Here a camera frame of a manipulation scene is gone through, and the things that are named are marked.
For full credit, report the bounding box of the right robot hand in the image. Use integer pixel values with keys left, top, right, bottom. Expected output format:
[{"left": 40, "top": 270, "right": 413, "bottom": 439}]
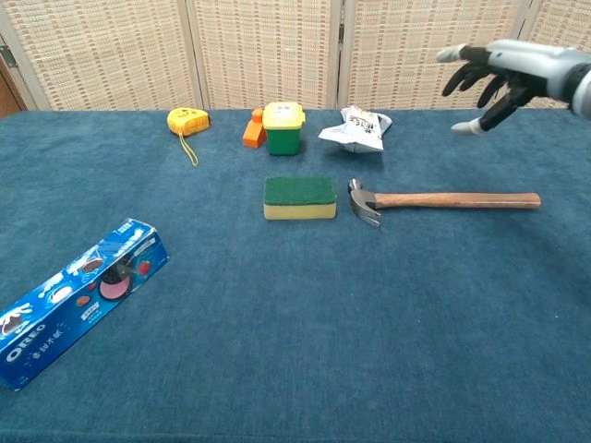
[{"left": 435, "top": 39, "right": 591, "bottom": 138}]

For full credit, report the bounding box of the wooden handle claw hammer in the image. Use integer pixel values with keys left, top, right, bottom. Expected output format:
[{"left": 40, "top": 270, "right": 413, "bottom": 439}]
[{"left": 346, "top": 177, "right": 542, "bottom": 229}]

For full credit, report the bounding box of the green and yellow sponge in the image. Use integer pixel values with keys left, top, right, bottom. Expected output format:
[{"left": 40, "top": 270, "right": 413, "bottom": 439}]
[{"left": 263, "top": 175, "right": 339, "bottom": 222}]

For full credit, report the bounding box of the white snack bag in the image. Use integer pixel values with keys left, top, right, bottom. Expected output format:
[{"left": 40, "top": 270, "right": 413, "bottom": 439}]
[{"left": 317, "top": 105, "right": 394, "bottom": 154}]

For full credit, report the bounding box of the woven folding screen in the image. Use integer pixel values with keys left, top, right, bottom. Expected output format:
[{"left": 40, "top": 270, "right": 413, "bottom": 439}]
[{"left": 0, "top": 0, "right": 591, "bottom": 112}]

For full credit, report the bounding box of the green bin with yellow lid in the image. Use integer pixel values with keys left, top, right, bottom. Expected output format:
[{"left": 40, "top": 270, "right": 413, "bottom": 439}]
[{"left": 261, "top": 102, "right": 308, "bottom": 157}]

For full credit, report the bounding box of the orange toy bottle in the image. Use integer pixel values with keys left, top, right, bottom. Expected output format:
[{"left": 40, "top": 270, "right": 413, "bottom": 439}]
[{"left": 242, "top": 108, "right": 268, "bottom": 150}]

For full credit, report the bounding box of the blue table cloth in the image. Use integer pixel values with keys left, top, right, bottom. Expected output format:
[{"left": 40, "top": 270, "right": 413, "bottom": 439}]
[{"left": 0, "top": 108, "right": 591, "bottom": 443}]

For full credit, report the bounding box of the yellow tape measure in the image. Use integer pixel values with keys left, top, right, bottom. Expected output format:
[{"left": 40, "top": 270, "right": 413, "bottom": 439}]
[{"left": 166, "top": 106, "right": 213, "bottom": 168}]

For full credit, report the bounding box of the blue Oreo cookie box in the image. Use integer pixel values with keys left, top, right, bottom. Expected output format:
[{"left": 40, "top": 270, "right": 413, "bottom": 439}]
[{"left": 0, "top": 217, "right": 171, "bottom": 392}]

